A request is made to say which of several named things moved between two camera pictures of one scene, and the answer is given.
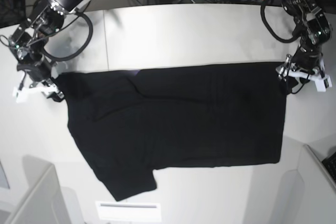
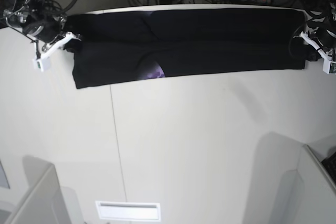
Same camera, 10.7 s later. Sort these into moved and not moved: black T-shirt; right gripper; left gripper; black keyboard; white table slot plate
Moved: left gripper; black T-shirt; right gripper
Not moved: white table slot plate; black keyboard
